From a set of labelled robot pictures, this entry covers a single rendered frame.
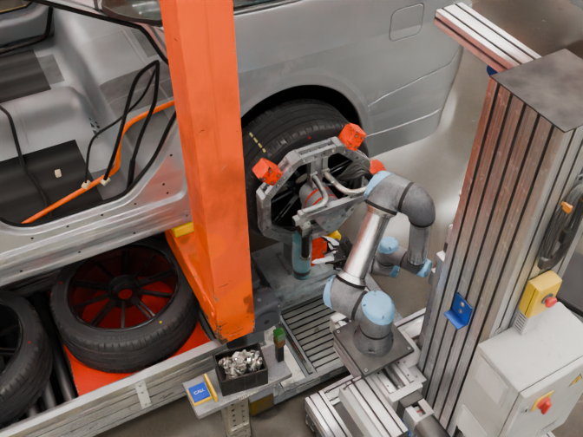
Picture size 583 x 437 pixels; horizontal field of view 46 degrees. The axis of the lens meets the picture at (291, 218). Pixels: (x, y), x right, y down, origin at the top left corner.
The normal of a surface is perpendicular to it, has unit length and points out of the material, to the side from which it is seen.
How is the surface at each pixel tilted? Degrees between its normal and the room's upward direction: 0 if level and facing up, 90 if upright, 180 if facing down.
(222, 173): 90
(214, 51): 90
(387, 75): 90
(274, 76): 90
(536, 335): 0
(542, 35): 0
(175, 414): 0
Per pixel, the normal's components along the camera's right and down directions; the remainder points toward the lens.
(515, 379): 0.00, -0.70
